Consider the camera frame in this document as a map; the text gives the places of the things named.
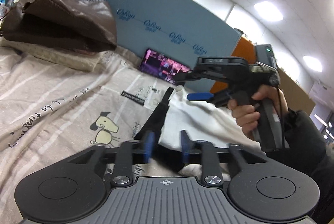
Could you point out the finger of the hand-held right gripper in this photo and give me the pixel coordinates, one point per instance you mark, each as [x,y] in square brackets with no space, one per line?
[188,77]
[199,96]

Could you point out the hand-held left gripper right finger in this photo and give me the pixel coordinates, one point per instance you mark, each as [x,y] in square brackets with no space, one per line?
[185,147]

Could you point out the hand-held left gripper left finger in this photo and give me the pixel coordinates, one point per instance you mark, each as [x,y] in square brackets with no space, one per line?
[149,147]

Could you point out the white garment with black trim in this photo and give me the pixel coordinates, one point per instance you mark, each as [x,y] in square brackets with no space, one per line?
[203,119]

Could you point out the person's right forearm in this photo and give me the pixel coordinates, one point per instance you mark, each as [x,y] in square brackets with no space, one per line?
[302,140]

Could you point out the person's right hand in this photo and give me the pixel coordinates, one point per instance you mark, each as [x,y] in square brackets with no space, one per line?
[245,119]

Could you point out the orange panel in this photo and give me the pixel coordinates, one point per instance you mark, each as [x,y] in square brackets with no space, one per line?
[242,49]

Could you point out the black smartphone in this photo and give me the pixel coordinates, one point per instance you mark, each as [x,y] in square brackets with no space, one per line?
[161,64]

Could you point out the ceiling light panel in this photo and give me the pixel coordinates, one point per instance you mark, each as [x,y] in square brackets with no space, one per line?
[268,10]
[312,63]

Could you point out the blue foam board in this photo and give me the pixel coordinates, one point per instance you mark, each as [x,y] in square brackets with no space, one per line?
[156,2]

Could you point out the printed cartoon bed sheet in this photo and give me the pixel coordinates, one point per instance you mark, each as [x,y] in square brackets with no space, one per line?
[52,114]

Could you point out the pink cloth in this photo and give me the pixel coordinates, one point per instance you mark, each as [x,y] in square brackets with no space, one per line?
[83,51]

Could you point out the brown leather garment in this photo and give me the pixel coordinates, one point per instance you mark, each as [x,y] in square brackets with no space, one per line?
[65,17]

